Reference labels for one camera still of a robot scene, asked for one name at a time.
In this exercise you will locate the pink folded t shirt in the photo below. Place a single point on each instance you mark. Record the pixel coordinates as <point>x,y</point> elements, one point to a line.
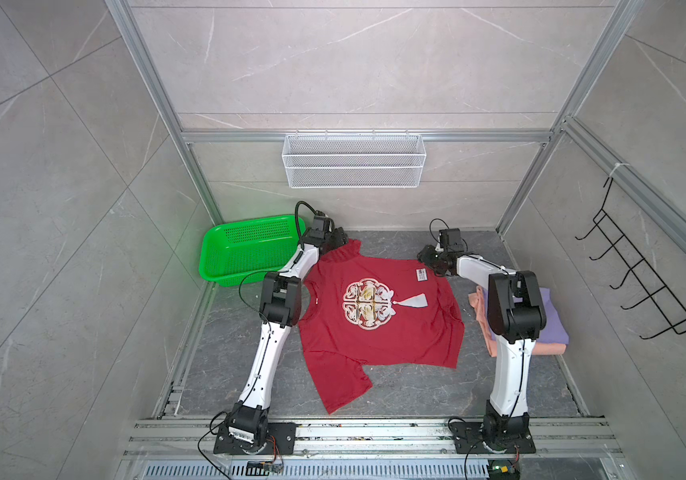
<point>479,301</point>

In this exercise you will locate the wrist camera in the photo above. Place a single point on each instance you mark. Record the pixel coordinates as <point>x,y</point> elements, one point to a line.
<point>451,240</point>
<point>321,225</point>

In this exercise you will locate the purple folded t shirt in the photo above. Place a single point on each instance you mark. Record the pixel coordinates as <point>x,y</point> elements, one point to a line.
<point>554,331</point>

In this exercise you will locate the red t shirt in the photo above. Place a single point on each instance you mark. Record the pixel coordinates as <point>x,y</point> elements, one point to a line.
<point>367,311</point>

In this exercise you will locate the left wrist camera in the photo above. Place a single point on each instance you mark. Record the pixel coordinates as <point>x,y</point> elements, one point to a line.
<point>321,225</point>

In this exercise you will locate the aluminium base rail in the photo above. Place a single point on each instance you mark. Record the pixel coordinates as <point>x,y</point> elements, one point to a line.
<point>370,448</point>

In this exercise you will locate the black wire hook rack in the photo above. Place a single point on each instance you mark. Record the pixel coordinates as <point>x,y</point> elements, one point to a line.
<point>655,290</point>

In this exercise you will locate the green plastic basket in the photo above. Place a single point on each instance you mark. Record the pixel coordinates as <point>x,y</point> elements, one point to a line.
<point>245,250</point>

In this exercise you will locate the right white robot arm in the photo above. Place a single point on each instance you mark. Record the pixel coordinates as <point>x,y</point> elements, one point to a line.
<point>516,316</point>

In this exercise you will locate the white wire mesh basket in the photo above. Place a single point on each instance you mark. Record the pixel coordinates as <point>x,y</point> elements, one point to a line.
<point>327,161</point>

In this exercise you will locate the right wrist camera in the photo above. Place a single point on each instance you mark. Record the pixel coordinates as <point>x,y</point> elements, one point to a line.
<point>451,240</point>

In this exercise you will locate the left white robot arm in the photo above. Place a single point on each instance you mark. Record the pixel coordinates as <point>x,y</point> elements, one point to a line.
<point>247,425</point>

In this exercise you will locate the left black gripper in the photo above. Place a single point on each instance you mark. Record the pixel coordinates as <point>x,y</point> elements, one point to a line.
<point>340,234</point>

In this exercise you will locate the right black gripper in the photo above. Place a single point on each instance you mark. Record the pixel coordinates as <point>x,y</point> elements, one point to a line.
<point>425,257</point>

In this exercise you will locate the small green circuit board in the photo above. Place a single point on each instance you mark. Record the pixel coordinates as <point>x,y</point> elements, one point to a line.
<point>502,470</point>

